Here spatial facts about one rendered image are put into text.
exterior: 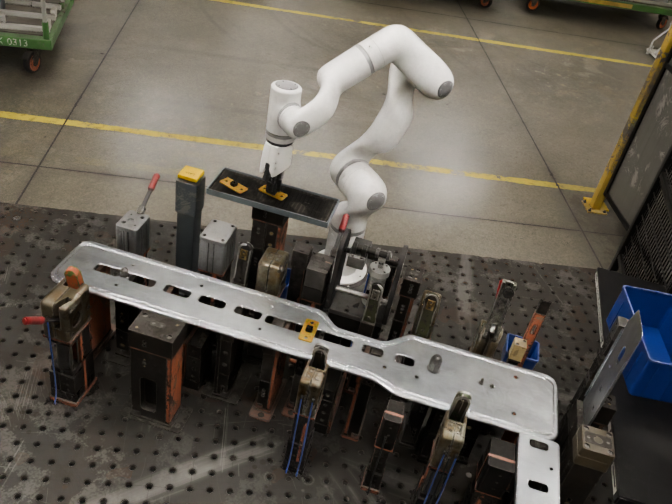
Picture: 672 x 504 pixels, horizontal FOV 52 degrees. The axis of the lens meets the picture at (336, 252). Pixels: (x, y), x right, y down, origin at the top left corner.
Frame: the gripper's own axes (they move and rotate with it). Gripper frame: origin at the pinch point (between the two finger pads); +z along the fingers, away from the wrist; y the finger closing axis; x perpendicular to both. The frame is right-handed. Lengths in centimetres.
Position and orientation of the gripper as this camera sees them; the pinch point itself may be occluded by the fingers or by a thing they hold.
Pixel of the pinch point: (273, 185)
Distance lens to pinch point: 204.4
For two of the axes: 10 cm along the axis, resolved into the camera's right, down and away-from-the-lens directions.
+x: 8.6, 4.1, -3.1
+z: -1.6, 7.9, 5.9
